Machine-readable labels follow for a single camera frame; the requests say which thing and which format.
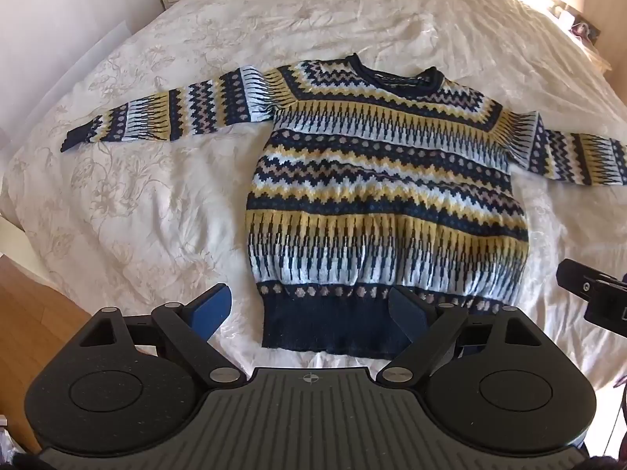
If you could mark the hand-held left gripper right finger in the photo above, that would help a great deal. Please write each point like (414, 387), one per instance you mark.
(407, 314)

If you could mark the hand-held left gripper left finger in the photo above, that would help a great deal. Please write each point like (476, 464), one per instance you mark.
(211, 314)

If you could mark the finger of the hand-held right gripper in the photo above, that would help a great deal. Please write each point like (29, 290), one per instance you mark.
(577, 276)

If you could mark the navy yellow white patterned sweater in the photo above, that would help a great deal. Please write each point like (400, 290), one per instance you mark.
(387, 196)

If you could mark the white floral bedspread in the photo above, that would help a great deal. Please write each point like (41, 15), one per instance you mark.
(205, 122)

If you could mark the dark picture frame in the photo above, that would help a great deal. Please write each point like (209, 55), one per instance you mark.
(587, 30)

